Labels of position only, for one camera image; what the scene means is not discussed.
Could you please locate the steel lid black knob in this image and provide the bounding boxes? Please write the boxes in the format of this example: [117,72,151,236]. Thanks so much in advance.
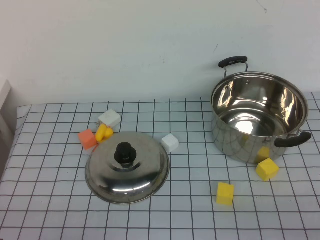
[84,131,171,205]

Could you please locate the white foam cube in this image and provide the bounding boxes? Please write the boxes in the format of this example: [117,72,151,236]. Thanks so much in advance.
[161,133,180,153]

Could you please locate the white charger plug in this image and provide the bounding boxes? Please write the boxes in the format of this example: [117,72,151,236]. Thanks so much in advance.
[96,108,122,129]

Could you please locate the yellow toy corn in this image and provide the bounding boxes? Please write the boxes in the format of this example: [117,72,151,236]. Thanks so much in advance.
[94,124,115,143]

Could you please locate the orange foam cube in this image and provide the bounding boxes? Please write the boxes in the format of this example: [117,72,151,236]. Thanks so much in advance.
[77,128,98,151]

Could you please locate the yellow foam cube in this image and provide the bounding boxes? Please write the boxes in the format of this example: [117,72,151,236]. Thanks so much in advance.
[255,157,280,182]
[215,181,235,207]

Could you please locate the white grid tablecloth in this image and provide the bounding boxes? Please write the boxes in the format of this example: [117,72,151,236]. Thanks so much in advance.
[0,91,320,240]

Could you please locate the white cabinet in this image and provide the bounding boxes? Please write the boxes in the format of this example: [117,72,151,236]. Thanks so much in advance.
[0,79,18,151]

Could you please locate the stainless steel pot black handles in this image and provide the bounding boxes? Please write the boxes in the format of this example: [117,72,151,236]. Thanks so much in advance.
[210,55,313,165]

